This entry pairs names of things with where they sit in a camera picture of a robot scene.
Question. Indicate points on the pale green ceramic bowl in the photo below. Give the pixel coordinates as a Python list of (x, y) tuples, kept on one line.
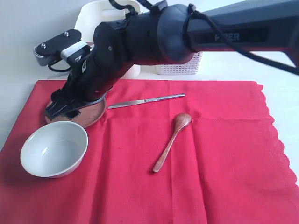
[(54, 150)]

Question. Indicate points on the brown wooden plate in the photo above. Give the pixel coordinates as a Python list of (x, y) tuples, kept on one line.
[(88, 115)]

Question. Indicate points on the cream plastic tub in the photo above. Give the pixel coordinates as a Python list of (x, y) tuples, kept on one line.
[(93, 13)]

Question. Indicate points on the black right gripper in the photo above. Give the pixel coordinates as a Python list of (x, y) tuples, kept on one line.
[(88, 82)]

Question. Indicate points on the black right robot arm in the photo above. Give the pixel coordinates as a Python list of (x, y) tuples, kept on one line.
[(266, 31)]

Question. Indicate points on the red tablecloth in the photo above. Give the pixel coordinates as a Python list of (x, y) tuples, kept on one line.
[(226, 167)]

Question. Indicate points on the white perforated plastic basket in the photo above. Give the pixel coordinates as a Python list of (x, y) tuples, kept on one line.
[(190, 68)]

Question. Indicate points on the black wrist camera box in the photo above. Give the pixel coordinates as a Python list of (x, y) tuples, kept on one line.
[(59, 47)]

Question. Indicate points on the brown wooden spoon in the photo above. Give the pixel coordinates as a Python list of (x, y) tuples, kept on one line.
[(180, 122)]

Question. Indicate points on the stainless steel table knife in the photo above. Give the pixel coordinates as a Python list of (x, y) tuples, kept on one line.
[(143, 101)]

